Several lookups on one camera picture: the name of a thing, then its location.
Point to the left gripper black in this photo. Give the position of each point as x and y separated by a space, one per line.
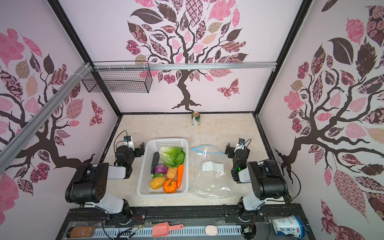
138 151

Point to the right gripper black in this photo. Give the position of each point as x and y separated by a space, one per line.
232 151

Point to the clear zip top bag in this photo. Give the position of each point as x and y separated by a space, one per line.
211 172

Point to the yellow potato toy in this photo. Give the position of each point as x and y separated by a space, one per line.
157 183

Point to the white plastic perforated basket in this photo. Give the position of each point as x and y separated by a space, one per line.
145 177

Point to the brown wrinkled bread toy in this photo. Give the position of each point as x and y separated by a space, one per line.
172 173

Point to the orange pumpkin toy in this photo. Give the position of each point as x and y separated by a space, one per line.
170 186

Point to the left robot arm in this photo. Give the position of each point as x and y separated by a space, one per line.
89 184

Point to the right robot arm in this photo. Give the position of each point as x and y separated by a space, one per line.
268 184

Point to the dark cucumber toy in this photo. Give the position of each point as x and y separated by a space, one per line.
155 162

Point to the purple onion toy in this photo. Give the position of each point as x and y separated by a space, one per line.
161 168

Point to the green chili pepper toy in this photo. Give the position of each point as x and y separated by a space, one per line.
157 175

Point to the green lettuce toy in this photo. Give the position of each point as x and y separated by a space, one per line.
172 156

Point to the orange carrot toy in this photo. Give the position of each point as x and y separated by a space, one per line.
180 175

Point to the green beverage can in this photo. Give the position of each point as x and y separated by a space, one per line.
196 119

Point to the pink plastic scoop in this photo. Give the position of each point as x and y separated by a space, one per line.
163 229

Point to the beige oval sponge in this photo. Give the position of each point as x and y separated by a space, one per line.
211 230

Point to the white blue yogurt cup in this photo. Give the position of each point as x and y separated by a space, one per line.
290 226

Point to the brown sauce bottle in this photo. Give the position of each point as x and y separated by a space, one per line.
80 232

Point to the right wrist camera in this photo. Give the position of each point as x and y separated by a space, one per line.
241 145

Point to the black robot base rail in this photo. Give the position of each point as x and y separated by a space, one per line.
231 222

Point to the black wire wall basket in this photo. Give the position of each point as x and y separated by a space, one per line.
119 77

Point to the aluminium rail back wall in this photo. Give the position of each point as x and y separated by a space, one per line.
199 66

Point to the aluminium rail wall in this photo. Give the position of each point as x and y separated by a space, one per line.
12 149
199 66

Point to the aluminium rail left wall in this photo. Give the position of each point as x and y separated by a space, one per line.
12 149

